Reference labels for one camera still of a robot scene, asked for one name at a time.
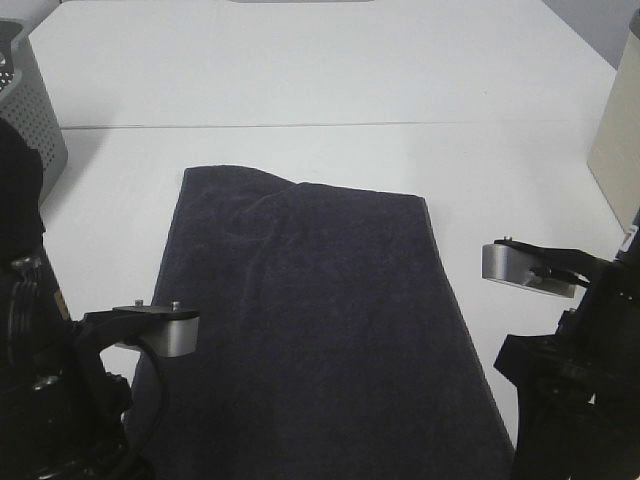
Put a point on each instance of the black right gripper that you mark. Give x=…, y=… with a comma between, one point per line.
x=578, y=397

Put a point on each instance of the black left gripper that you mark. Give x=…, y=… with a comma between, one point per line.
x=61, y=411

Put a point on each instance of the dark navy towel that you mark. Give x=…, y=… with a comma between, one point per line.
x=330, y=343

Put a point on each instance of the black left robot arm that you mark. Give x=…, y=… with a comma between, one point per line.
x=27, y=278

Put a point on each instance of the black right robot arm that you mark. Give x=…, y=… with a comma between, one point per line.
x=617, y=287

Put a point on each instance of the beige box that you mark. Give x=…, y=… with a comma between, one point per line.
x=614, y=156

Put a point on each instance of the grey perforated plastic basket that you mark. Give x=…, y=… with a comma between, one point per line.
x=25, y=102

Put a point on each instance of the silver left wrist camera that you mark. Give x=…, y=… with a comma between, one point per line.
x=171, y=331

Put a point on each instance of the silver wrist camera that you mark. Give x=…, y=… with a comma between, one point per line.
x=552, y=271
x=171, y=331

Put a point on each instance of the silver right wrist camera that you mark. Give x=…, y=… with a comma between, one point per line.
x=552, y=271

